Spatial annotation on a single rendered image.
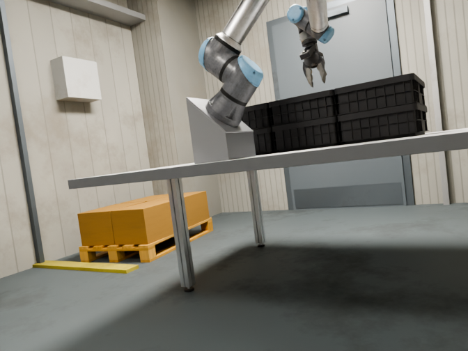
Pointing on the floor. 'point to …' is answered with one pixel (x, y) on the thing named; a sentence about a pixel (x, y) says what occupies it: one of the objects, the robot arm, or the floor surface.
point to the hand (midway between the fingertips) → (317, 82)
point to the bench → (184, 258)
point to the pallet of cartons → (138, 227)
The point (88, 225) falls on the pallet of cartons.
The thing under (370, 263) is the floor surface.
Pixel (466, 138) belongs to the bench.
